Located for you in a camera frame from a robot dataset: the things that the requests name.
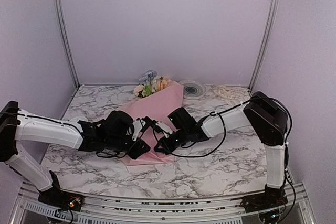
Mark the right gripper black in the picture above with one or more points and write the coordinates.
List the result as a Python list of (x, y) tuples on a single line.
[(164, 142)]

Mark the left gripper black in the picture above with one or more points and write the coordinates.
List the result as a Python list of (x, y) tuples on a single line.
[(135, 152)]

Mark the pink wrapping paper sheet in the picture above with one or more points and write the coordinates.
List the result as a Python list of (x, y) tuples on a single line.
[(156, 107)]

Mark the pink rose fake flower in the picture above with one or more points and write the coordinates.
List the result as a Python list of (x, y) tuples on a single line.
[(160, 83)]

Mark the blue white fake flower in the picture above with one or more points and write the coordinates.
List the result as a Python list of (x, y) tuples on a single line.
[(147, 80)]

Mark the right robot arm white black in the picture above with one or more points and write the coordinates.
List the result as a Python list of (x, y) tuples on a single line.
[(266, 116)]

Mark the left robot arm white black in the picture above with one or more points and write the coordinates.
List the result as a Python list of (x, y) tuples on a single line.
[(19, 125)]

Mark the orange white bowl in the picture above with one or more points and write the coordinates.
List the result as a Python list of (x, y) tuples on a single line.
[(77, 119)]

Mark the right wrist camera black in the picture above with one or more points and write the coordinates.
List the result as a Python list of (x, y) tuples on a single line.
[(160, 127)]

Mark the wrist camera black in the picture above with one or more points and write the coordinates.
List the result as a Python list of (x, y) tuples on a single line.
[(160, 127), (139, 127)]

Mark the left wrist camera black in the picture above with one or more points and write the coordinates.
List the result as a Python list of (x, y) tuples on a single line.
[(139, 127)]

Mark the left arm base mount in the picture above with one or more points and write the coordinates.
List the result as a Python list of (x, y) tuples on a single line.
[(62, 199)]

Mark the aluminium front rail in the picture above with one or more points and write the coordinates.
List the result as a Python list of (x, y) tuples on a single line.
[(108, 209)]

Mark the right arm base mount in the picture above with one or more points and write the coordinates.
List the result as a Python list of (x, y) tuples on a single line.
[(263, 201)]

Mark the left aluminium frame post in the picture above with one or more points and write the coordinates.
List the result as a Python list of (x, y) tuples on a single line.
[(65, 42)]

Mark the aluminium frame post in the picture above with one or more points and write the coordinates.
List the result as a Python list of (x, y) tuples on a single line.
[(271, 16), (65, 42)]

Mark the right aluminium frame post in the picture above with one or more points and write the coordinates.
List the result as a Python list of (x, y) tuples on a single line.
[(271, 16)]

